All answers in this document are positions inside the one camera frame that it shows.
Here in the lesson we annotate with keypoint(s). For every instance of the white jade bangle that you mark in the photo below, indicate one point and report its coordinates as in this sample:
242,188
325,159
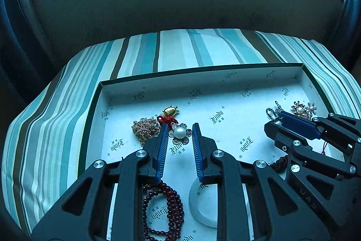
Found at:
197,211

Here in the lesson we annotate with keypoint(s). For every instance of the striped teal bed cover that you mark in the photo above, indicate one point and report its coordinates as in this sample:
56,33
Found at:
56,116

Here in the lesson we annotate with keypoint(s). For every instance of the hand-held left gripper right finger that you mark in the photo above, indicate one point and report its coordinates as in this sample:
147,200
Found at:
198,156

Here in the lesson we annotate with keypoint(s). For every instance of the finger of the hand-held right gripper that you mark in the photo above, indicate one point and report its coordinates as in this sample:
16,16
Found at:
299,123
299,150

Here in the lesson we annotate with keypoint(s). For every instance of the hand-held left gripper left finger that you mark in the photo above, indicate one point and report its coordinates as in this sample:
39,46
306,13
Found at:
161,156

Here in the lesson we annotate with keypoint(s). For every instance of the dark blue curtain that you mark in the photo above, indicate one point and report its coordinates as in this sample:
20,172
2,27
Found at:
14,18
352,3

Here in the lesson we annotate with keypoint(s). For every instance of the silver bar brooch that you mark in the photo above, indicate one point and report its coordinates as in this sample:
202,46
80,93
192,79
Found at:
277,107

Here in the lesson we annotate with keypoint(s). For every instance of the pearl flower brooch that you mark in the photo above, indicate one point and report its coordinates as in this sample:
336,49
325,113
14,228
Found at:
179,133

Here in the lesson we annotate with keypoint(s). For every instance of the green box with printed lining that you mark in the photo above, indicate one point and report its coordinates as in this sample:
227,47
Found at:
225,105

